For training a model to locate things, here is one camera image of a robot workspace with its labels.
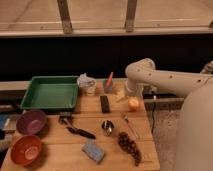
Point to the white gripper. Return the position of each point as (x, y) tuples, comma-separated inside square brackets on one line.
[(134, 89)]

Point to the black eraser block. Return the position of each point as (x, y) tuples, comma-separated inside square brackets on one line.
[(105, 104)]

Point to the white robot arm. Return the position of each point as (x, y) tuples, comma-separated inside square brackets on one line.
[(194, 138)]

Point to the orange fruit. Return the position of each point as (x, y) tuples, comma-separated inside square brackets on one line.
[(133, 104)]

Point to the cup with red pen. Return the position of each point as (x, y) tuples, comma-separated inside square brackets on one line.
[(108, 83)]

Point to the metal spoon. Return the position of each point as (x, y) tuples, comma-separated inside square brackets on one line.
[(130, 125)]

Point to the small metal cup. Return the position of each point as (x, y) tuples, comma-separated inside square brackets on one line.
[(107, 127)]

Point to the bunch of dark grapes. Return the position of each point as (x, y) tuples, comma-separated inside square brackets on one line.
[(129, 146)]

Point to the blue sponge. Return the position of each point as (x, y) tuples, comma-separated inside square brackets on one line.
[(93, 151)]

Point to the green plastic tray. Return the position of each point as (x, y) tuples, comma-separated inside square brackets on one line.
[(51, 93)]

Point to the purple bowl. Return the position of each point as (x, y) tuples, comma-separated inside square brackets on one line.
[(31, 122)]

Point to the orange bowl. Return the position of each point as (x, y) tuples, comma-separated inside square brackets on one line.
[(26, 150)]

